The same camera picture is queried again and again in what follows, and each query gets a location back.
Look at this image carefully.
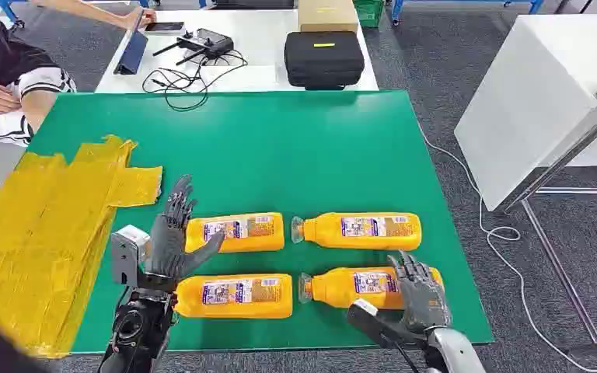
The black carry case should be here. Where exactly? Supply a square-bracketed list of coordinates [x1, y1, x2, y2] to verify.
[284, 30, 366, 91]

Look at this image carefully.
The black cable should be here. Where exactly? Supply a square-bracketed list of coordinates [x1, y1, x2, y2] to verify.
[141, 48, 249, 113]

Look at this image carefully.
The green crate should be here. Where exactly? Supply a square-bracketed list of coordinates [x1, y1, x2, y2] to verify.
[352, 0, 385, 29]

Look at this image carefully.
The green table mat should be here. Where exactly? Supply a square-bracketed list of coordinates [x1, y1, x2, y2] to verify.
[25, 89, 495, 356]

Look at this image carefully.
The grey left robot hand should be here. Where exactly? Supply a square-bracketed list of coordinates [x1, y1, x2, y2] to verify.
[144, 175, 226, 294]

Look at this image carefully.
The black smartphone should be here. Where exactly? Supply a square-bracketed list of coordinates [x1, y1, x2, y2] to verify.
[144, 21, 186, 35]

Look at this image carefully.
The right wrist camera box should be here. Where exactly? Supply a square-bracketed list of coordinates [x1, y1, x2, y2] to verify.
[346, 298, 407, 348]

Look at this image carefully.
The cardboard box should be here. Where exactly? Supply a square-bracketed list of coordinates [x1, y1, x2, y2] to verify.
[297, 0, 360, 34]

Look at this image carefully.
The steel table frame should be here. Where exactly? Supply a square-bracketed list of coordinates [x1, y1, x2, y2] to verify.
[499, 82, 597, 356]

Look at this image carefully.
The orange drink bottle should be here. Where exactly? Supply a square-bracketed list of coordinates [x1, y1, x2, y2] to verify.
[183, 211, 285, 254]
[173, 273, 295, 320]
[298, 266, 445, 311]
[291, 211, 423, 253]

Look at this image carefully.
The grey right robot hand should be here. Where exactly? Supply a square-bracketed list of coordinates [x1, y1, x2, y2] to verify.
[379, 251, 453, 344]

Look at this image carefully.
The white side table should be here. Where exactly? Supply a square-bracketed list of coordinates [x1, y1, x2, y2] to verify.
[453, 13, 597, 213]

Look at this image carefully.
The blue table leg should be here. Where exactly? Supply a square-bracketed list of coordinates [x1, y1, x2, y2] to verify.
[0, 0, 26, 30]

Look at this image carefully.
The yellow plastic sheet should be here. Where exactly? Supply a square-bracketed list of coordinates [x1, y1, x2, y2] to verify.
[0, 134, 164, 360]

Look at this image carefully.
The white floor cable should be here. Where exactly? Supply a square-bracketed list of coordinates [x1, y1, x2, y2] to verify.
[419, 131, 597, 373]

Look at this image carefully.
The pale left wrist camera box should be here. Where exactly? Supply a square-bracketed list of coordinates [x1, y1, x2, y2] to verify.
[110, 225, 152, 287]

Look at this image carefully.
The white desk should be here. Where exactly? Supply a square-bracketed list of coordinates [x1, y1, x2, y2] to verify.
[95, 9, 380, 95]

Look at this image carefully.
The black remote controller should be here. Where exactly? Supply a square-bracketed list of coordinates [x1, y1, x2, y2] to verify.
[152, 28, 235, 67]

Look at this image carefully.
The blue table frame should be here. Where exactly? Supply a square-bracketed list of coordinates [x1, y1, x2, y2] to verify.
[389, 0, 545, 26]

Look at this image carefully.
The person's left hand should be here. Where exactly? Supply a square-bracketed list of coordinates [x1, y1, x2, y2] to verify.
[123, 5, 158, 31]

